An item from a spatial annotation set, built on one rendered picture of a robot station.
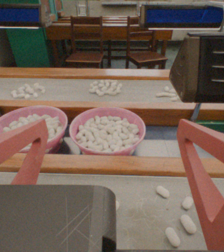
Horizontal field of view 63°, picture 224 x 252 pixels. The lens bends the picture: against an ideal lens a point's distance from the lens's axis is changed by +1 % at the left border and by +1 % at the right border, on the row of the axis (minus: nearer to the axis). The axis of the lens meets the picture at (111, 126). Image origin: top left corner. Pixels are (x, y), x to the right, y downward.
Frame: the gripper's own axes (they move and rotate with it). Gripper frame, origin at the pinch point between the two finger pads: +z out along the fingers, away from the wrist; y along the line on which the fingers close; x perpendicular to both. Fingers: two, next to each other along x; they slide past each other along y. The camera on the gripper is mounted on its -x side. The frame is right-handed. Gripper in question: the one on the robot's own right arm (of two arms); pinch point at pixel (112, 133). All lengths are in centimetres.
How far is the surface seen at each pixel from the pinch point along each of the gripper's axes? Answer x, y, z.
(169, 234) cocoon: 31.5, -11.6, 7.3
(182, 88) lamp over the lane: 1.5, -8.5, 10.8
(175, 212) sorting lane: 33.1, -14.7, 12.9
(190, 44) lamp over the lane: -3.1, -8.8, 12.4
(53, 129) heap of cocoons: 33, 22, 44
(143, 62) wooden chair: 59, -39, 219
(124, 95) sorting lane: 32, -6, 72
